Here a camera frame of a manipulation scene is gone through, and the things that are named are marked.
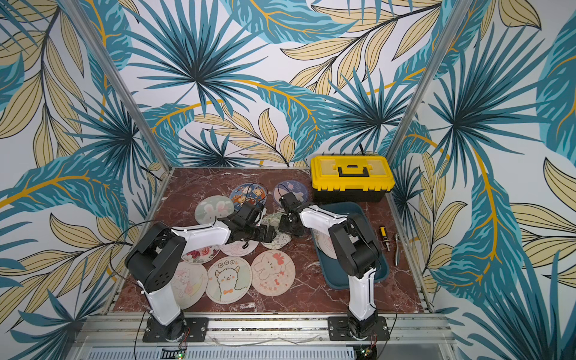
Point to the teal plastic storage tray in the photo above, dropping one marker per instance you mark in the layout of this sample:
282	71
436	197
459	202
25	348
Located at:
334	275

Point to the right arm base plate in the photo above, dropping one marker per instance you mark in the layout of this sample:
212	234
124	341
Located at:
348	328

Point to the pink unicorn coaster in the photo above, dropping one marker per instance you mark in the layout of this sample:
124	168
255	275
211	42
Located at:
239	248

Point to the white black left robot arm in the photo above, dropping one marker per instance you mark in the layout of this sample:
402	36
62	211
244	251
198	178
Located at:
153	261

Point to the yellow black screwdriver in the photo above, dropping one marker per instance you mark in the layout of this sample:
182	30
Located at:
385	238

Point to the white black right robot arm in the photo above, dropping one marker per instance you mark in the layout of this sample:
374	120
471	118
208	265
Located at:
355	246

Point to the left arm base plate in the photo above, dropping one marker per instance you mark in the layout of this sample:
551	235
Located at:
181	330

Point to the blue denim bears coaster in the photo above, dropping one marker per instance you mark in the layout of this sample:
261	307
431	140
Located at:
252	193

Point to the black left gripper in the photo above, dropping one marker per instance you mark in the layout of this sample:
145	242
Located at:
262	236

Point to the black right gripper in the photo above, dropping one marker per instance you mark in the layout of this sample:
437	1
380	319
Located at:
289	220

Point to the rose flower coaster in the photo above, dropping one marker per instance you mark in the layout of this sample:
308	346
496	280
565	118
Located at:
202	255

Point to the alpaca coaster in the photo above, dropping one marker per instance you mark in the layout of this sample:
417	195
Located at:
229	279

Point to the pink bow bunny coaster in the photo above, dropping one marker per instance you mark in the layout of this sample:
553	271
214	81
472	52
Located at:
273	273

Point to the pale pink cat coaster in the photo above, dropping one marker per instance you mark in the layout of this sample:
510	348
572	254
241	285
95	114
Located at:
189	284

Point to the yellow black toolbox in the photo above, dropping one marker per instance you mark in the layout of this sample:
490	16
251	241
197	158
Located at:
350	178

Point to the purple bunny planet coaster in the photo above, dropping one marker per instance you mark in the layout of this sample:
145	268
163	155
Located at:
296	187

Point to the green tulip bunny coaster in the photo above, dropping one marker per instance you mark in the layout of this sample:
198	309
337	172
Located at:
282	239

